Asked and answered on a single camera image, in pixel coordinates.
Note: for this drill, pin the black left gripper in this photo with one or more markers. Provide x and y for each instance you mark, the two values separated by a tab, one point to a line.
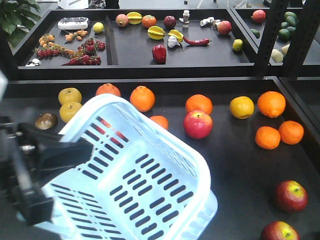
50	154

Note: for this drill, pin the light blue plastic basket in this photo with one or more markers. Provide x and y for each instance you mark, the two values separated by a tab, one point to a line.
154	187

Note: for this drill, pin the brown mushroom cap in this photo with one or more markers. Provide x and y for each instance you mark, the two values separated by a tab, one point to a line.
46	121

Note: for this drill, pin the yellow pear front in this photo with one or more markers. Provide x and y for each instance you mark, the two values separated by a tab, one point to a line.
68	110

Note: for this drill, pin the yellow pear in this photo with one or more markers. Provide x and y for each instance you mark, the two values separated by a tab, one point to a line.
68	110
70	94

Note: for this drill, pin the yellow pear back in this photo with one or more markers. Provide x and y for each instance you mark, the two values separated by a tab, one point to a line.
70	94

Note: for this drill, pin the pink red apple left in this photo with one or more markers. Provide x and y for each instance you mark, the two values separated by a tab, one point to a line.
104	126

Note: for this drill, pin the pink red apple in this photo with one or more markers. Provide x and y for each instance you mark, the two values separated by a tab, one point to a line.
104	126
197	124

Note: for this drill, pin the pink red apple right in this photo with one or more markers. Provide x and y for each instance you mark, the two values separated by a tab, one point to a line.
197	124

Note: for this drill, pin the green potted plant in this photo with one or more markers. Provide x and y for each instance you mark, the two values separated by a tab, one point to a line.
17	17

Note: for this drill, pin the red bell pepper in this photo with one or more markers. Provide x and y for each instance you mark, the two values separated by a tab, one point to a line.
159	54

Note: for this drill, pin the orange behind pink apple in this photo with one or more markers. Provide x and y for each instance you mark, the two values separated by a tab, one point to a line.
199	102

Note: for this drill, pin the garlic bulb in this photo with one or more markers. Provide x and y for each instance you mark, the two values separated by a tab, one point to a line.
173	42

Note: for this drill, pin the red chili pepper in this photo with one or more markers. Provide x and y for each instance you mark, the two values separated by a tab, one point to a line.
201	42

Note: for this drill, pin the yellow orange citrus fruit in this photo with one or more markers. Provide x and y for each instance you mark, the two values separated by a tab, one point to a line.
242	107

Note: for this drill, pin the wooden black-framed display stand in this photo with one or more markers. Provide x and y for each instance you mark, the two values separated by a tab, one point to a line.
244	176

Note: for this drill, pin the small orange front left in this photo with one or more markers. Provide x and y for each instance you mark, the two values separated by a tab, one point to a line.
267	137

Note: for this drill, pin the small orange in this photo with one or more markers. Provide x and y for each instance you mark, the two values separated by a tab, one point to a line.
267	137
291	132

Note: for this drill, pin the large orange right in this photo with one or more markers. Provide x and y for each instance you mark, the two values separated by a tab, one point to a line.
271	104

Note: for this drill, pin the dark red apple front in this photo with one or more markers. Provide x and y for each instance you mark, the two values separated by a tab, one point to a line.
279	230

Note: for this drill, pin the dark red apple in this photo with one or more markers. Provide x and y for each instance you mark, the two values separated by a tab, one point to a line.
290	197
279	230

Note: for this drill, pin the small orange front right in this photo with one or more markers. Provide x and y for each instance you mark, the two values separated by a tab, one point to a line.
291	132

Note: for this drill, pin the dark red apple middle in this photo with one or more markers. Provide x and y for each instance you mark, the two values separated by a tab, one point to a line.
290	197

